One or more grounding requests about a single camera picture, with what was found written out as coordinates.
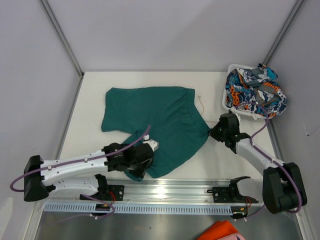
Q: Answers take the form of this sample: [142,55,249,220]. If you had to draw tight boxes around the left aluminium frame post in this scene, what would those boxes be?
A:
[38,0,84,77]

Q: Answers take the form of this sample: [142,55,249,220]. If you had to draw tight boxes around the white slotted cable duct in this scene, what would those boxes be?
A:
[43,202,233,216]

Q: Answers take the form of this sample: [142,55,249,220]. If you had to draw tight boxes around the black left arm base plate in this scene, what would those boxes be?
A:
[79,184,125,202]

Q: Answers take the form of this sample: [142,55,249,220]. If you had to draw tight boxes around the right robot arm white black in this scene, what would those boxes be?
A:
[208,112,308,214]

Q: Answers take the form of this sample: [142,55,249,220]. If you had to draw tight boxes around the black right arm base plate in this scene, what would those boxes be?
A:
[206,186,259,204]

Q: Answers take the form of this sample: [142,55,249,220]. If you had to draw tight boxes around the white plastic mesh basket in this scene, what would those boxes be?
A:
[222,63,266,120]

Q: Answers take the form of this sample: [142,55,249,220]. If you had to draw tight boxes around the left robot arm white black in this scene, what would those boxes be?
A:
[23,140,159,202]

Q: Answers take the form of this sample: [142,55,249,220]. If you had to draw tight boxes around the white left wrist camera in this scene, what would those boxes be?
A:
[142,134,159,152]

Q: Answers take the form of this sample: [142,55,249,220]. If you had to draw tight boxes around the orange cloth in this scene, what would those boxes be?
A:
[197,220,238,240]

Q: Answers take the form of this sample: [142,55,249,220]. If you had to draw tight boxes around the patterned blue orange shorts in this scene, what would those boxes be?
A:
[225,63,288,119]

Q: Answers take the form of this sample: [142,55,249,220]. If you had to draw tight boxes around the pink cloth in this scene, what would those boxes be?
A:
[219,233,245,240]

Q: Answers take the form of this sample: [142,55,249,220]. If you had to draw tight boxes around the aluminium mounting rail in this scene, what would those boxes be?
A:
[33,177,266,207]

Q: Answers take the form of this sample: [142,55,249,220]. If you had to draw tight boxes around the teal green shorts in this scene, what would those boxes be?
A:
[101,86,210,179]

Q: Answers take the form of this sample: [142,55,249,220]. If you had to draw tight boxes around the aluminium frame post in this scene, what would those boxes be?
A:
[262,0,306,65]
[38,0,84,77]

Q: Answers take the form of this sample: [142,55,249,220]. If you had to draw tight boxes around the right aluminium frame post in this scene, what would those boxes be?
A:
[262,0,306,65]

